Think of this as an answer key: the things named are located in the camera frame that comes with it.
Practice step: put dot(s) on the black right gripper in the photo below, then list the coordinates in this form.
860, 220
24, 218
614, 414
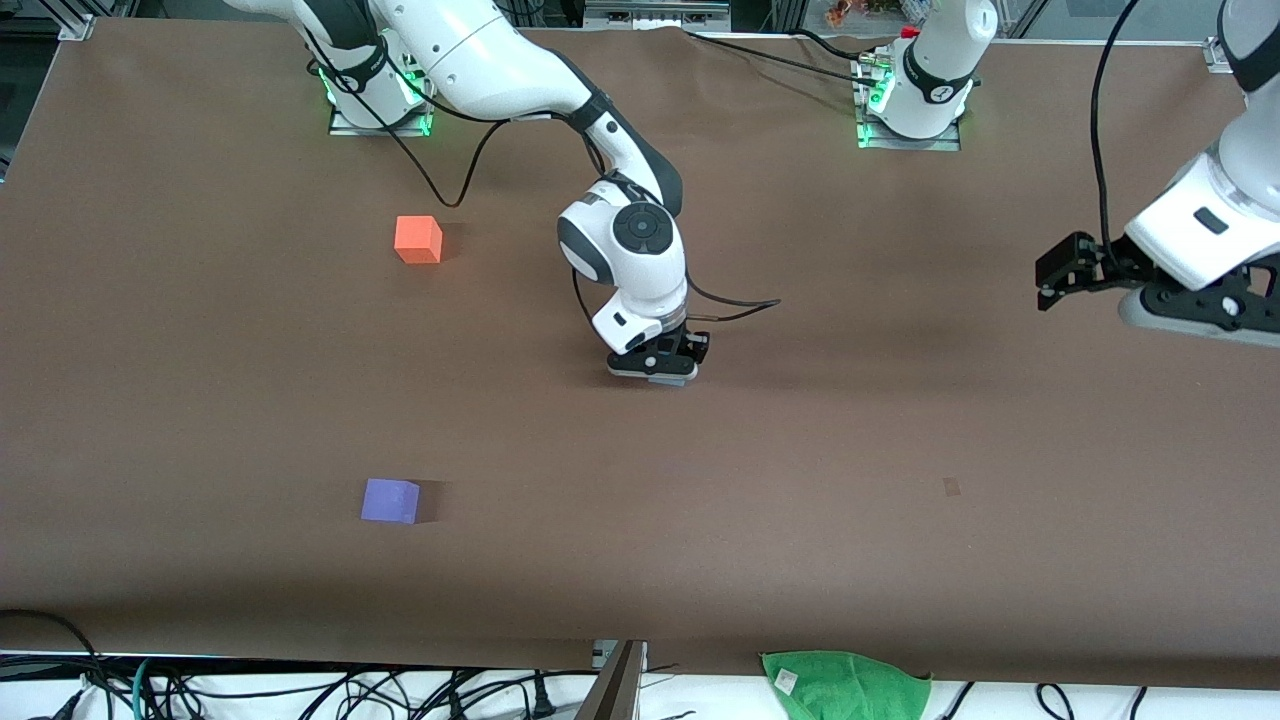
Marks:
692, 347

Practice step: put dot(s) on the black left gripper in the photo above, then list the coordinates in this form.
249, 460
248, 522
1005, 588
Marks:
1112, 266

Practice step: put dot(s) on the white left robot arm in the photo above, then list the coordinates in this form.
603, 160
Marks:
935, 70

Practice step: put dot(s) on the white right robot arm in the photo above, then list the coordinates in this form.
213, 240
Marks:
480, 60

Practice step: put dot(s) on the orange foam block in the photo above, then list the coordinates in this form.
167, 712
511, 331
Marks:
417, 240

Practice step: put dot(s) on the purple foam block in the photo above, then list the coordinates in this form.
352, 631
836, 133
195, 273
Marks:
390, 501

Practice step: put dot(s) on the brown table cover sheet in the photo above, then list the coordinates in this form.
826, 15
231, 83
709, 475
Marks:
640, 480

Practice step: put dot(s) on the green microfibre cloth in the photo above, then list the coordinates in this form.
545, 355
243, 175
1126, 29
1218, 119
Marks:
845, 688

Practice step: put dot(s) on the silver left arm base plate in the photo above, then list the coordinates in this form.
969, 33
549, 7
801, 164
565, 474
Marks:
950, 142

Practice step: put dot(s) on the silver corner bracket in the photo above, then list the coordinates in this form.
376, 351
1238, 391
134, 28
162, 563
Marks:
1217, 55

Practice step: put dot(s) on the aluminium rail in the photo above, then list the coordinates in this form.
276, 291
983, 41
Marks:
655, 15

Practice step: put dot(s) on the aluminium profile post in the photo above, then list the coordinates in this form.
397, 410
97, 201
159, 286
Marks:
615, 690

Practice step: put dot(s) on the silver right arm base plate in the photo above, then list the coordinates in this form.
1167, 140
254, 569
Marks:
345, 125

